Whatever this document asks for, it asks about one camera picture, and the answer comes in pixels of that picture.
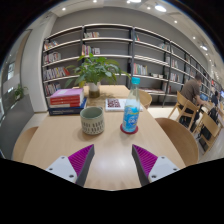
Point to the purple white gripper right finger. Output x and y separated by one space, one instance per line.
151 168

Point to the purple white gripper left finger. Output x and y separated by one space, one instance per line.
75 167

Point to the clear water bottle blue cap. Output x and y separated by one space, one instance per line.
132 107

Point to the wooden chair front right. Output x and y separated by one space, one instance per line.
182 139

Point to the round red coaster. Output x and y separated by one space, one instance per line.
129 132

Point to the patterned ceramic mug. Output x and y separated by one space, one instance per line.
92 120

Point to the wooden chair front left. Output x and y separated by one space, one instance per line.
22 143

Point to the dark blue bottom book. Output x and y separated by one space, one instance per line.
68 110

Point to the red middle book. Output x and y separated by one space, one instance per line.
71 101

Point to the wooden chair far right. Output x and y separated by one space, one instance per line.
145 98

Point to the light wooden chair behind man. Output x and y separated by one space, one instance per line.
185 108

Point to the light wooden chair near right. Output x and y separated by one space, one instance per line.
214 128

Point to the white magazine on table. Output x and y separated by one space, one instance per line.
115 104

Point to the pink top book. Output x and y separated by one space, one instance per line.
73 93

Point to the seated man brown shirt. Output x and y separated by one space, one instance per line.
191 91

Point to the small plant by window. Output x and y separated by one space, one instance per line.
19 92

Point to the green potted plant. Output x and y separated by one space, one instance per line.
93 70

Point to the large grey bookshelf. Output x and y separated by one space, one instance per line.
162 65

